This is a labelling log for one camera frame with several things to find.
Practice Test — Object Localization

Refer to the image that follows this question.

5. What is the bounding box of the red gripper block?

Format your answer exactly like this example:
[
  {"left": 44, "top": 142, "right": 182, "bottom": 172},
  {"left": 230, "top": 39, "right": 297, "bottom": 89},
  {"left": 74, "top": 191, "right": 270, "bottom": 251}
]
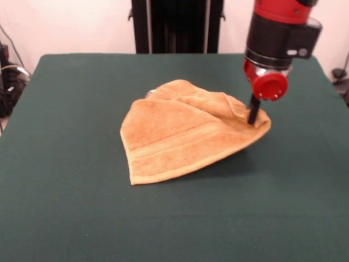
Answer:
[{"left": 243, "top": 58, "right": 290, "bottom": 126}]

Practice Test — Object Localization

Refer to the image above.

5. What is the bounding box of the black cable pile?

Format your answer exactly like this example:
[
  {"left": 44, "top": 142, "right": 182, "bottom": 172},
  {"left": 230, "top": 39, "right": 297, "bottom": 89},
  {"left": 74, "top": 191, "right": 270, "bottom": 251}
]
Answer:
[{"left": 0, "top": 64, "right": 30, "bottom": 118}]

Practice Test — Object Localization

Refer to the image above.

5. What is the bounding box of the dark green table cloth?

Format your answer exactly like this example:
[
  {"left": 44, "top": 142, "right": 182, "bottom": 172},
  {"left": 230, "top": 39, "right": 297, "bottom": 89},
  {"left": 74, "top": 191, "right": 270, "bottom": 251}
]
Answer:
[{"left": 0, "top": 53, "right": 349, "bottom": 262}]

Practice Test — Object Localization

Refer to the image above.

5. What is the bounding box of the black robot pedestal stand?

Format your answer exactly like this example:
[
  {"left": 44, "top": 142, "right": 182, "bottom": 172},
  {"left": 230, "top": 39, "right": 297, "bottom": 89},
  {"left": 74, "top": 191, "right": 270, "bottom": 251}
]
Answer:
[{"left": 127, "top": 0, "right": 227, "bottom": 55}]

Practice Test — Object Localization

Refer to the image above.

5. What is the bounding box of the orange terry towel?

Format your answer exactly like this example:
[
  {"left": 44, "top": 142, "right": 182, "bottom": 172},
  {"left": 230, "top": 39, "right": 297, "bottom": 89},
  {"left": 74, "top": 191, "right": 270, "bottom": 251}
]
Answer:
[{"left": 119, "top": 79, "right": 272, "bottom": 186}]

